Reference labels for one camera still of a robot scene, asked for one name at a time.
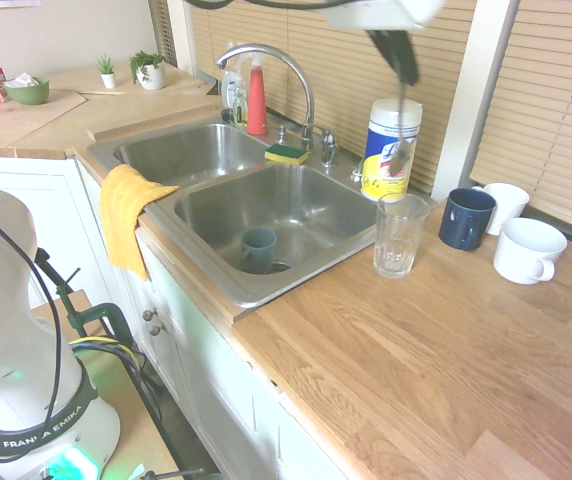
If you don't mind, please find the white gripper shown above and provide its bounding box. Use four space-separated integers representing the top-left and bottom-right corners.
323 0 448 86

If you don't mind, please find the metal spoon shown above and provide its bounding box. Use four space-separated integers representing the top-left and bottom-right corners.
389 82 413 176

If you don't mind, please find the stainless steel double sink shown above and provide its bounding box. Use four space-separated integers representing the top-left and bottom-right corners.
88 117 437 309

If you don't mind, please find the beige window blind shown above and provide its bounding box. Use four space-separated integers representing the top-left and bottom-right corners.
188 0 477 194
470 0 572 236
148 0 178 67

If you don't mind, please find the disinfecting wipes canister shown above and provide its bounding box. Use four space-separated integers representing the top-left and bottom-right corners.
360 97 425 202

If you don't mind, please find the chrome gooseneck faucet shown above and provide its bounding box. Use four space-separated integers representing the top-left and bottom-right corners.
215 43 317 151

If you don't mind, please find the red spray bottle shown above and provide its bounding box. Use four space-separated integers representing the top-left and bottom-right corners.
245 53 270 136

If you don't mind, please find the yellow green sponge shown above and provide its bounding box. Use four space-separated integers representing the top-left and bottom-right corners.
264 144 311 166

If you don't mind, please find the clear pump soap bottle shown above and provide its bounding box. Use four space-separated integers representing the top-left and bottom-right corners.
230 87 250 126

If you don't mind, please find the blue labelled dish soap bottle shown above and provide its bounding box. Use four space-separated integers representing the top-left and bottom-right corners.
219 54 248 124

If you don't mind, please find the navy blue mug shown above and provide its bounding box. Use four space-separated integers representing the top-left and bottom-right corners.
438 187 497 252

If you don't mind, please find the tall white mug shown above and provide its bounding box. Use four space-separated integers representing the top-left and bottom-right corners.
470 182 531 237

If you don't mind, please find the clear drinking glass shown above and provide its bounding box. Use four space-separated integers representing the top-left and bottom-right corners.
373 192 432 280

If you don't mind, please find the wide white mug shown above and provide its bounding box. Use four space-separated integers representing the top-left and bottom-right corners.
493 217 569 286

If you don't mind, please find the dark grey mug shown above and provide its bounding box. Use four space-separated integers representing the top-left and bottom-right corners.
239 227 278 275

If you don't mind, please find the bushy potted plant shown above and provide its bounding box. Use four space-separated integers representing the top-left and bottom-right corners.
129 49 167 92

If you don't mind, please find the small potted succulent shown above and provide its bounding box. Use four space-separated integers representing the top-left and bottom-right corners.
96 53 118 90

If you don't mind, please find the yellow dish cloth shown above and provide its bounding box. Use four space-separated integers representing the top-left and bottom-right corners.
98 163 181 282

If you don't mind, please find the green bowl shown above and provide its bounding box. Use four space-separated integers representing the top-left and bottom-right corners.
4 76 51 106

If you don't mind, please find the wooden cutting board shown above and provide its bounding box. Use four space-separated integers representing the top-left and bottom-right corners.
0 88 88 149

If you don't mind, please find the green clamp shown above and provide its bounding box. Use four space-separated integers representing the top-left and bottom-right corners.
35 247 140 351

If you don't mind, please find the chrome faucet lever handle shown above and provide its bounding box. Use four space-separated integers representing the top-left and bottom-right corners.
319 130 340 169

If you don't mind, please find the yellow cable bundle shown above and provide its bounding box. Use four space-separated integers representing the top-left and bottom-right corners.
68 334 167 401

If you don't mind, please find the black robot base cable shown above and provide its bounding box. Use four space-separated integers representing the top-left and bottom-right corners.
0 169 65 426

